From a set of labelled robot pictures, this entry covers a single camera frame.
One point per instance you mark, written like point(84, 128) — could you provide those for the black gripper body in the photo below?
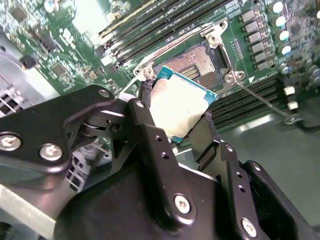
point(120, 210)

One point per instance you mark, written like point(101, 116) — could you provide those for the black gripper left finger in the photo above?
point(37, 130)

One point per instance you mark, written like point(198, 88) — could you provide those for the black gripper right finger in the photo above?
point(225, 162)

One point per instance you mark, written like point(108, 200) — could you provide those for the silver CPU green edge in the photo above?
point(180, 105)

